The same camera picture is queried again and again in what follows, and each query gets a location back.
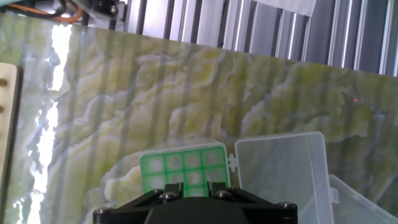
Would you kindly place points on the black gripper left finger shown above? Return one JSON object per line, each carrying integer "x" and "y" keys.
{"x": 124, "y": 214}

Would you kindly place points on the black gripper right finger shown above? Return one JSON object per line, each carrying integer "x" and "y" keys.
{"x": 270, "y": 214}

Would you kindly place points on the large translucent pipette tip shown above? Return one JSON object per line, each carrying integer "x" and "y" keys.
{"x": 195, "y": 192}

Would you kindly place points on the clear tip box green rack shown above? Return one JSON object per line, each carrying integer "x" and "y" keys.
{"x": 357, "y": 205}
{"x": 273, "y": 174}

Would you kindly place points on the green marble patterned mat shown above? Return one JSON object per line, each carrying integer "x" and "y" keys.
{"x": 186, "y": 93}

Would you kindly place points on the wooden shape puzzle board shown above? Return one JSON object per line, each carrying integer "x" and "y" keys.
{"x": 7, "y": 109}

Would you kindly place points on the white paper sheet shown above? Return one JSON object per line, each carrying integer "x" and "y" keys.
{"x": 286, "y": 7}

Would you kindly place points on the black metal bracket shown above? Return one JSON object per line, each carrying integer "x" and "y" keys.
{"x": 107, "y": 9}

